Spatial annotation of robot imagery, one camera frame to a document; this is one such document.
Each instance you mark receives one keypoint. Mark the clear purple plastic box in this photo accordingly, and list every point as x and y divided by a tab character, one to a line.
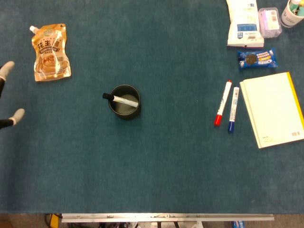
269	22

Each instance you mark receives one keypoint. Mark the white paper cup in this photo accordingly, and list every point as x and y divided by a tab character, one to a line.
288	19

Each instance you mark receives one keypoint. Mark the blue capped white marker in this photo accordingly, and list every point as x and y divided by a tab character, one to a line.
234	109

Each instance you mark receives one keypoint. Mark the blue package under table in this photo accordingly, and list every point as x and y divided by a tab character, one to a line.
238	224

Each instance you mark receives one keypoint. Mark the white notebook yellow spine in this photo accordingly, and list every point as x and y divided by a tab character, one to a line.
273	109

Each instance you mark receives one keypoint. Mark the blue Oreo cookie pack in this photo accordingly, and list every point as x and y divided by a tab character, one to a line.
259	59

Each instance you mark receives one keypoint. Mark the white snack bag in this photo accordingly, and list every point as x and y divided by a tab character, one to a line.
243	21

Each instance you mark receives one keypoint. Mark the green white tube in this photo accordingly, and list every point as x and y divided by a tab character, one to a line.
295	2

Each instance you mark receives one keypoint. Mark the red capped white marker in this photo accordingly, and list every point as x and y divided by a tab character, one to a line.
223	103

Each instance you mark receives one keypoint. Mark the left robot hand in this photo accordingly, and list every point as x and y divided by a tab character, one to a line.
8	67

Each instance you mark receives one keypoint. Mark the orange peanut butter pouch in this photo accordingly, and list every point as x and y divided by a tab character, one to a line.
51	53

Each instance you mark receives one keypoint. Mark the black capped white marker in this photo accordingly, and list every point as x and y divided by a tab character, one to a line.
124	100

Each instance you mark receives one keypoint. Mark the black mesh pen cup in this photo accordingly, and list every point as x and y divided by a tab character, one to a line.
126	116

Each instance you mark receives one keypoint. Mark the yellow object under table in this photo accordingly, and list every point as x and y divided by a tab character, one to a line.
55	221

